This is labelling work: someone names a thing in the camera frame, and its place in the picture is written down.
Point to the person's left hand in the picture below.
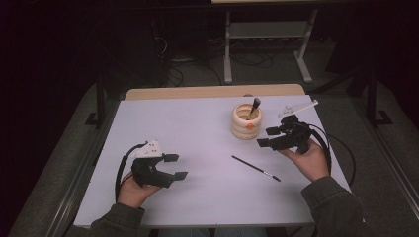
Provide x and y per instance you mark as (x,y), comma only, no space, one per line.
(131,194)

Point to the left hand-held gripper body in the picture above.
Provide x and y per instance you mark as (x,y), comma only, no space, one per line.
(148,171)

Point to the cream ribbed brush holder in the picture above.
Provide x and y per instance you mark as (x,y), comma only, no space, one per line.
(242,130)

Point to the thin black makeup brush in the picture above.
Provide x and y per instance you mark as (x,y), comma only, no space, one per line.
(253,167)

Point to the fluffy black makeup brush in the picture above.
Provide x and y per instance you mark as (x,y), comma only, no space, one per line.
(256,102)

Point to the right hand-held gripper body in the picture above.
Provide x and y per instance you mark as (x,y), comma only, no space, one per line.
(291,136)

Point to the wooden table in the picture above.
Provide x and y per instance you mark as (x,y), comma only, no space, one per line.
(197,91)

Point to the person's right hand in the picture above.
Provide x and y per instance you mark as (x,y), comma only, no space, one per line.
(311,163)

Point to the black stand leg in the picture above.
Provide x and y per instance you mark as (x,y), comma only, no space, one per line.
(373,98)
(100,105)

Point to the white metal stand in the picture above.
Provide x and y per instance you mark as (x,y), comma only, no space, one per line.
(267,29)

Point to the white table mat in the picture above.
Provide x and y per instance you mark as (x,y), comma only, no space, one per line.
(197,131)

